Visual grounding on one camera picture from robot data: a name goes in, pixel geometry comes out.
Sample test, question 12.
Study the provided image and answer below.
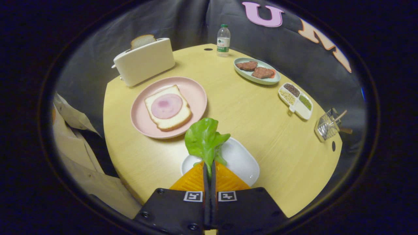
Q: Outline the wire utensil basket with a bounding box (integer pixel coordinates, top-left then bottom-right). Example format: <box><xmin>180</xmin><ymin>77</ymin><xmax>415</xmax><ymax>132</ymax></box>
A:
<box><xmin>314</xmin><ymin>108</ymin><xmax>342</xmax><ymax>141</ymax></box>

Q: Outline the pink round plate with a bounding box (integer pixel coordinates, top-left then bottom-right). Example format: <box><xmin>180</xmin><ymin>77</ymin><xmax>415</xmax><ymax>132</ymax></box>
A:
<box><xmin>130</xmin><ymin>77</ymin><xmax>208</xmax><ymax>139</ymax></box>

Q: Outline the white bread slice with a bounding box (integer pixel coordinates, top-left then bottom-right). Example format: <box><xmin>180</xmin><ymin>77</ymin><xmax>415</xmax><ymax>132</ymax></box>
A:
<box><xmin>144</xmin><ymin>85</ymin><xmax>192</xmax><ymax>132</ymax></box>

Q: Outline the brown meat patty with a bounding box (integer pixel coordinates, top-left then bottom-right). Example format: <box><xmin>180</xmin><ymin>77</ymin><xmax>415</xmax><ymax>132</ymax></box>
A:
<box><xmin>251</xmin><ymin>67</ymin><xmax>275</xmax><ymax>79</ymax></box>
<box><xmin>236</xmin><ymin>61</ymin><xmax>258</xmax><ymax>71</ymax></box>

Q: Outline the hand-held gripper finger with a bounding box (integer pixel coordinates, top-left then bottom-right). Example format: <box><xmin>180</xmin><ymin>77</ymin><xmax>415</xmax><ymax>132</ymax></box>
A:
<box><xmin>211</xmin><ymin>161</ymin><xmax>288</xmax><ymax>235</ymax></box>
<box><xmin>132</xmin><ymin>162</ymin><xmax>209</xmax><ymax>235</ymax></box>

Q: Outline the clear plastic water bottle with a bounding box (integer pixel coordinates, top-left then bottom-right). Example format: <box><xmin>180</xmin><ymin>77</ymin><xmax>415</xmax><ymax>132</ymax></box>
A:
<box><xmin>217</xmin><ymin>24</ymin><xmax>231</xmax><ymax>57</ymax></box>

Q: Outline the white toaster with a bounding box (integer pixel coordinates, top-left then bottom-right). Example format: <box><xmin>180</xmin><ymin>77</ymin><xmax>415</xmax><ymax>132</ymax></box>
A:
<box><xmin>111</xmin><ymin>38</ymin><xmax>176</xmax><ymax>87</ymax></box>

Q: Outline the white plate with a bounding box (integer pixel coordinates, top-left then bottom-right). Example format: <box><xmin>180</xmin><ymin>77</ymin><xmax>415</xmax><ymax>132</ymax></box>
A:
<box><xmin>181</xmin><ymin>137</ymin><xmax>260</xmax><ymax>187</ymax></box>

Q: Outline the pale green oval plate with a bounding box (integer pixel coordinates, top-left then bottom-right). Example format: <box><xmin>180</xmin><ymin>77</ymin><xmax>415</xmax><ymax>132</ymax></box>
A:
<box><xmin>233</xmin><ymin>58</ymin><xmax>281</xmax><ymax>86</ymax></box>

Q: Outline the toasted bread slice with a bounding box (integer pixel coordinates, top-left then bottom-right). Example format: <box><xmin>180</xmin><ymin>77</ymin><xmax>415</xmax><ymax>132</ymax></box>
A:
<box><xmin>131</xmin><ymin>34</ymin><xmax>156</xmax><ymax>50</ymax></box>

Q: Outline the pink ham slice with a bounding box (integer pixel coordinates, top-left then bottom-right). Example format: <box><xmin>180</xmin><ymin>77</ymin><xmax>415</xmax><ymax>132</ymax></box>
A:
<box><xmin>151</xmin><ymin>94</ymin><xmax>183</xmax><ymax>119</ymax></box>

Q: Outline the green lettuce leaf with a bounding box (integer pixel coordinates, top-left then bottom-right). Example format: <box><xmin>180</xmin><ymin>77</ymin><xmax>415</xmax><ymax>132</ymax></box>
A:
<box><xmin>185</xmin><ymin>118</ymin><xmax>231</xmax><ymax>178</ymax></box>

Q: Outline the white divided condiment dish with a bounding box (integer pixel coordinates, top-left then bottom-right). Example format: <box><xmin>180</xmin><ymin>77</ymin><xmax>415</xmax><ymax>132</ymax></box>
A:
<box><xmin>278</xmin><ymin>83</ymin><xmax>313</xmax><ymax>120</ymax></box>

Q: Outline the beige jacket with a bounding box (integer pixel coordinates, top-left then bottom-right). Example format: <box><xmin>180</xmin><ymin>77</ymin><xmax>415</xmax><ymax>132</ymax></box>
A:
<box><xmin>52</xmin><ymin>93</ymin><xmax>142</xmax><ymax>219</ymax></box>

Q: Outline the black backdrop cloth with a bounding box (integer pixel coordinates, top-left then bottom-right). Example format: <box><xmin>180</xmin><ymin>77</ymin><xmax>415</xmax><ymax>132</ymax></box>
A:
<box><xmin>54</xmin><ymin>0</ymin><xmax>368</xmax><ymax>154</ymax></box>

